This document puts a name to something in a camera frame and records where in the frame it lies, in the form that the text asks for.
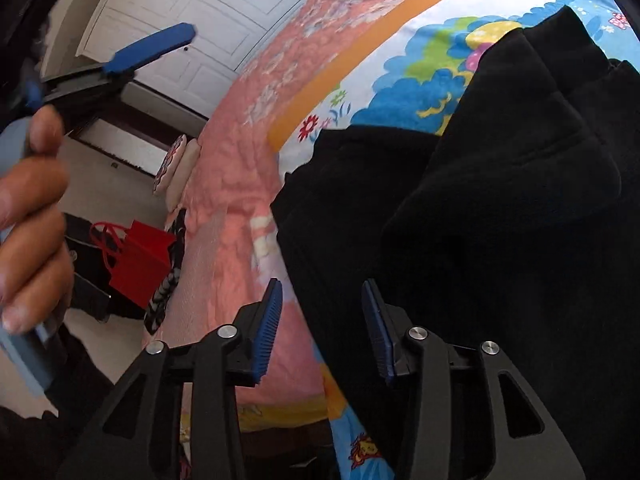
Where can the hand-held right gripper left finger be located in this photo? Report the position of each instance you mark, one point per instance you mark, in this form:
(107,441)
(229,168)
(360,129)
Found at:
(265,340)

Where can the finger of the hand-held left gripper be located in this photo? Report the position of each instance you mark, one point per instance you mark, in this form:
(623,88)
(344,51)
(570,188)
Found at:
(150,50)
(31,92)

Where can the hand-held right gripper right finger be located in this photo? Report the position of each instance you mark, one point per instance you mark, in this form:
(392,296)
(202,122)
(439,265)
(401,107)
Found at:
(377,330)

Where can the black pants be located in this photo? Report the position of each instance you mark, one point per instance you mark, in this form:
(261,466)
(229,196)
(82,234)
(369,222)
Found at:
(475,210)

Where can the person's left hand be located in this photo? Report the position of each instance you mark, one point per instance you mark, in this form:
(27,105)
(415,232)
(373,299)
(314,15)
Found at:
(30,210)

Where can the white wardrobe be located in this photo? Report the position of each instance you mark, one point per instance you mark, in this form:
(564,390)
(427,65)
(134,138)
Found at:
(225,25)

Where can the person's dark clothing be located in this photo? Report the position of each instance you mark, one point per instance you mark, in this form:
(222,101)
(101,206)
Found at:
(30,440)

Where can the black bag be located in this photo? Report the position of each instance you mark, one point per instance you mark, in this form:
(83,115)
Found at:
(85,265)

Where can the black white striped cloth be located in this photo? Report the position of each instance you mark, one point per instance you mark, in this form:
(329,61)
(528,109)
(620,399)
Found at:
(162,290)

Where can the pink patterned cushion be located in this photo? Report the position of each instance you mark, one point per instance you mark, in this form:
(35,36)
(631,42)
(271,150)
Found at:
(172,165)

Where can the red bag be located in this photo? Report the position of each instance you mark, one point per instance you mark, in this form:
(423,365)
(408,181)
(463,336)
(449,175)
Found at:
(140,265)

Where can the pink floral blanket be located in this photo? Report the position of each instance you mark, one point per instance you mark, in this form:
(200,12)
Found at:
(235,170)

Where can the cartoon printed bedsheet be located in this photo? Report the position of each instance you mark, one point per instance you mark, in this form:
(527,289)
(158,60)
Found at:
(400,75)

